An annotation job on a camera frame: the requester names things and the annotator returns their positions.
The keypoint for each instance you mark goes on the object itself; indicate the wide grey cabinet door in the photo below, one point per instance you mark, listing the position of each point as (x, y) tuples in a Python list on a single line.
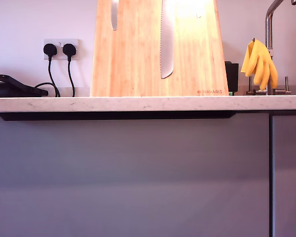
[(128, 172)]

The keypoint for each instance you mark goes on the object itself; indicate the wooden magnetic knife block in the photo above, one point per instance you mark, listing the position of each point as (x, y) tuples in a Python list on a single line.
[(133, 61)]

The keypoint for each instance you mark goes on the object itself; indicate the narrow grey cabinet door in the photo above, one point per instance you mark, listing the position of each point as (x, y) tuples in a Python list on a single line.
[(291, 172)]

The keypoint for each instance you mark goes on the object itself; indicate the black mains plug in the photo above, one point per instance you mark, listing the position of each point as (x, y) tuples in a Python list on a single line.
[(50, 49), (69, 49)]

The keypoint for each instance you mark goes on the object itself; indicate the yellow rubber glove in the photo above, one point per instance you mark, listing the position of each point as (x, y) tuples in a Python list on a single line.
[(261, 69)]

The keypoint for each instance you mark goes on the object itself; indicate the long serrated bread knife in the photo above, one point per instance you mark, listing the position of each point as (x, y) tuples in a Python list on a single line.
[(167, 49)]

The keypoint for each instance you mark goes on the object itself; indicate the black container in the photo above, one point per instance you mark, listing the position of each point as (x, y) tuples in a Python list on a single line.
[(233, 76)]

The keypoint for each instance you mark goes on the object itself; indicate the small steel knife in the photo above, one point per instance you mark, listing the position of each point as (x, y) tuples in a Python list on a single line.
[(114, 14)]

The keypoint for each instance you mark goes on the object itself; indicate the white double wall socket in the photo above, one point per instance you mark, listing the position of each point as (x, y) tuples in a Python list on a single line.
[(77, 49)]

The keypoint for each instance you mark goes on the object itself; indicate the black countertop appliance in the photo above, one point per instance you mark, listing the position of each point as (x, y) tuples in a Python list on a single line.
[(14, 89)]

